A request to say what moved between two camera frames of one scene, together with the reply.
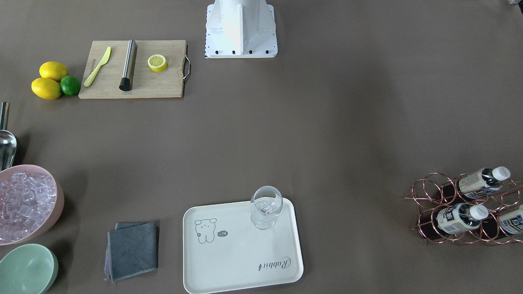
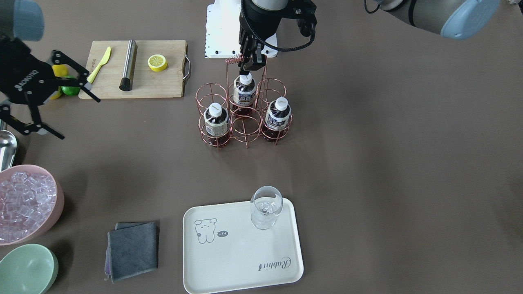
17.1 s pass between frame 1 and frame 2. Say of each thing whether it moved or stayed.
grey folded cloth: stayed
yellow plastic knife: stayed
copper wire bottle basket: moved
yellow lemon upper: stayed
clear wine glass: stayed
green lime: stayed
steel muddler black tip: stayed
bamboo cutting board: stayed
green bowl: stayed
